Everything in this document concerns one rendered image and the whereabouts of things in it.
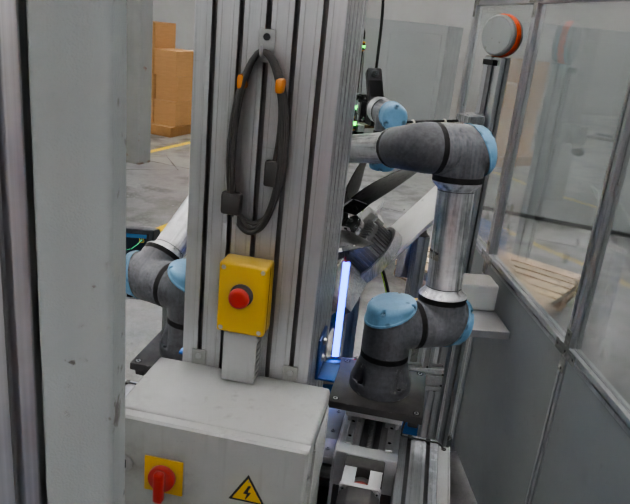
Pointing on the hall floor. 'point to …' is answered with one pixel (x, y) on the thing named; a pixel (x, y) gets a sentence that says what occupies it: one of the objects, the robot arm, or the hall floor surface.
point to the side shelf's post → (450, 393)
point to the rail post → (429, 414)
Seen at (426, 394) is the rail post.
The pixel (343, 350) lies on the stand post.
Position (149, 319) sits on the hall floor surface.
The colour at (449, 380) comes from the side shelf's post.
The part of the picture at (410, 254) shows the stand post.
